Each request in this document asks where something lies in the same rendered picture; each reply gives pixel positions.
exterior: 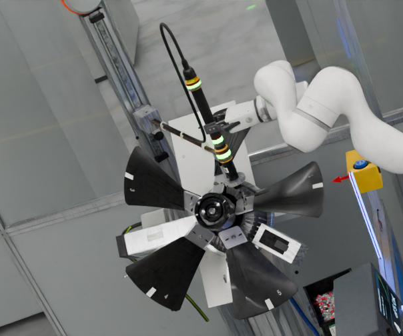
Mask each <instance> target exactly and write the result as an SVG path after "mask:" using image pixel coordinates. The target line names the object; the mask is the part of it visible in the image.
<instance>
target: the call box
mask: <svg viewBox="0 0 403 336"><path fill-rule="evenodd" d="M362 159H364V160H365V161H366V163H367V164H366V165H365V166H364V167H361V168H356V167H355V162H356V161H359V160H362ZM346 164H347V173H348V175H349V172H350V171H351V172H352V173H353V176H354V178H355V181H356V184H357V187H358V190H359V192H360V194H361V193H365V192H368V191H373V190H375V189H380V188H383V183H382V174H381V173H379V171H378V168H377V166H376V165H375V164H373V163H370V164H368V160H366V159H365V158H363V157H362V156H361V155H359V154H358V152H357V151H356V150H352V151H348V152H346ZM349 180H350V178H349ZM350 183H351V186H352V188H353V185H352V182H351V180H350ZM353 191H354V194H356V193H355V190H354V188H353Z"/></svg>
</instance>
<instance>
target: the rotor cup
mask: <svg viewBox="0 0 403 336"><path fill-rule="evenodd" d="M238 200H239V199H238V198H237V197H235V196H233V195H231V194H229V193H224V194H220V193H215V192H211V193H206V194H205V195H203V196H201V197H200V198H199V199H198V201H197V203H196V204H195V209H194V215H195V219H196V221H197V222H198V223H199V225H201V226H202V227H203V228H205V229H208V230H210V231H212V232H213V233H215V234H216V236H218V235H217V233H219V232H221V231H224V230H226V229H229V228H232V227H235V226H238V227H240V228H241V226H242V225H243V222H244V218H245V214H243V215H239V216H236V214H235V212H236V203H237V201H238ZM230 205H231V206H233V208H231V207H230ZM212 207H213V208H214V209H215V210H216V211H215V213H214V214H210V213H209V209H210V208H212ZM221 227H225V229H223V228H221Z"/></svg>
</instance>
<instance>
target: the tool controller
mask: <svg viewBox="0 0 403 336"><path fill-rule="evenodd" d="M400 305H403V303H402V302H401V300H399V298H398V297H397V295H396V294H395V292H393V290H392V289H391V288H390V286H389V285H388V284H387V282H386V281H385V280H384V278H383V277H382V276H381V274H380V273H379V272H378V270H377V269H376V268H375V266H374V265H373V264H372V263H371V262H369V263H367V264H365V265H363V266H361V267H359V268H357V269H355V270H353V271H351V272H349V273H347V274H345V275H343V276H341V277H339V278H337V279H335V280H334V310H335V326H336V336H399V334H397V332H396V331H395V330H394V328H393V326H392V317H391V314H392V316H393V317H394V318H395V320H397V322H398V323H399V325H400V326H401V327H402V332H403V321H402V318H403V312H402V310H401V308H400Z"/></svg>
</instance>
